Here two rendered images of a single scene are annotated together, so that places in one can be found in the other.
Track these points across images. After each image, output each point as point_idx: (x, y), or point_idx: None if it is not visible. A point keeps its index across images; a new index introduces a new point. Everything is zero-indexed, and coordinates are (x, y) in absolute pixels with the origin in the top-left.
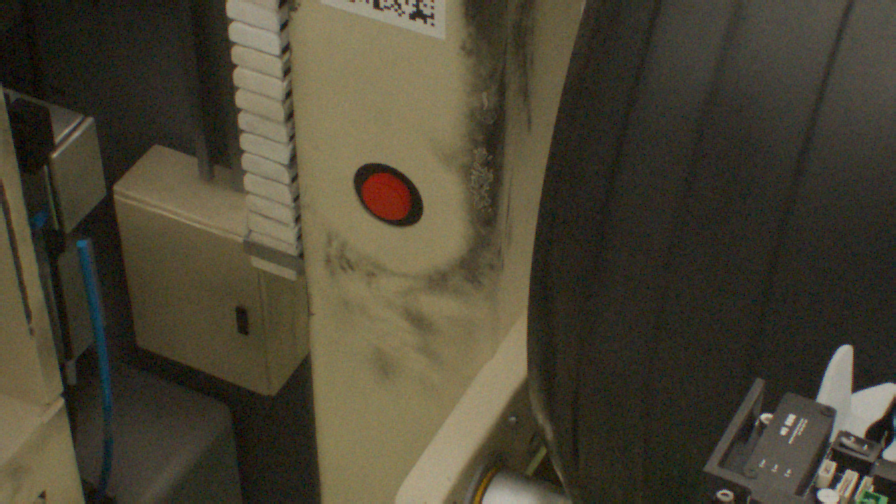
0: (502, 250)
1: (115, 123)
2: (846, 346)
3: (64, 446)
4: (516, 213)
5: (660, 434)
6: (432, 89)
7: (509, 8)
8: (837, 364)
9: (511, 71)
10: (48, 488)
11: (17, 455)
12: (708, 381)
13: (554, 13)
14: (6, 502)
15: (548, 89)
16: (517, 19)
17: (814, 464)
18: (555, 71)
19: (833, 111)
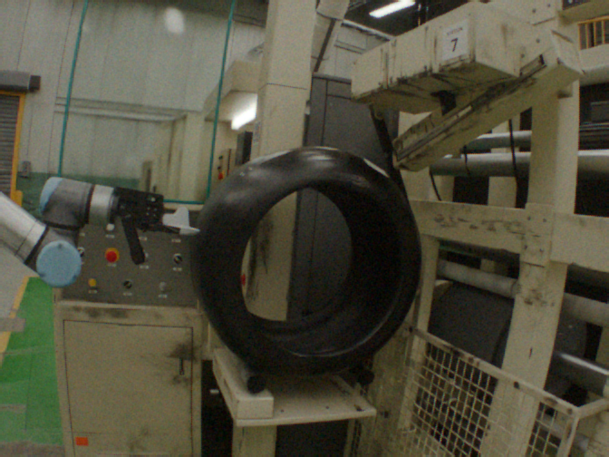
0: (254, 295)
1: None
2: (184, 207)
3: (199, 323)
4: (260, 290)
5: (190, 252)
6: (247, 253)
7: (258, 238)
8: (180, 207)
9: (259, 253)
10: (193, 327)
11: (188, 314)
12: (193, 238)
13: (277, 253)
14: (183, 320)
15: (275, 269)
16: (261, 242)
17: (154, 198)
18: (277, 267)
19: (216, 191)
